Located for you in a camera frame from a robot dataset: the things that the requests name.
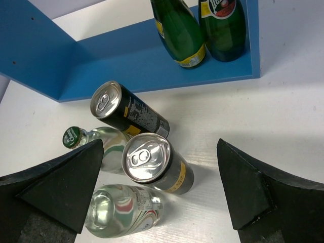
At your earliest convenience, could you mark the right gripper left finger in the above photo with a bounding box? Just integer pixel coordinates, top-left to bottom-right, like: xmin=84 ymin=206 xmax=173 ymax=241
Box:
xmin=1 ymin=139 xmax=104 ymax=242

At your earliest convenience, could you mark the green bottle yellow label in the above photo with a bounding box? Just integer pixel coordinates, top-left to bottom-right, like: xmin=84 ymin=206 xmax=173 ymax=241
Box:
xmin=150 ymin=1 xmax=206 ymax=69

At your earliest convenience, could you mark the clear Chang bottle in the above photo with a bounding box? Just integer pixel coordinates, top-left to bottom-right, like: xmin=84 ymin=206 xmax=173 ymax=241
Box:
xmin=62 ymin=126 xmax=132 ymax=175
xmin=85 ymin=184 xmax=164 ymax=238

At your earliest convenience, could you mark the black yellow can right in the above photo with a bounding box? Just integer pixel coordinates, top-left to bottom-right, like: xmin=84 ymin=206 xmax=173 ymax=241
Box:
xmin=121 ymin=133 xmax=194 ymax=195

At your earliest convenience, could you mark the blue and yellow wooden shelf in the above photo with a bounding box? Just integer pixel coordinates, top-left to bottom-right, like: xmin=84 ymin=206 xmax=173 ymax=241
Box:
xmin=1 ymin=1 xmax=260 ymax=102

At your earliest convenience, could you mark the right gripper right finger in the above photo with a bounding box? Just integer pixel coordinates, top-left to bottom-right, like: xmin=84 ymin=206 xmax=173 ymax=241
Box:
xmin=217 ymin=139 xmax=323 ymax=242

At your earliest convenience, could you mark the black can near shelf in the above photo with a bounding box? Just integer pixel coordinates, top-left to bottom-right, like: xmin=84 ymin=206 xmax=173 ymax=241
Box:
xmin=90 ymin=80 xmax=170 ymax=138

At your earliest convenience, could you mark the green Perrier bottle red label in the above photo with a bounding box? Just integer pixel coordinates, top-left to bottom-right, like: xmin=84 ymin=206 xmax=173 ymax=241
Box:
xmin=198 ymin=0 xmax=247 ymax=62

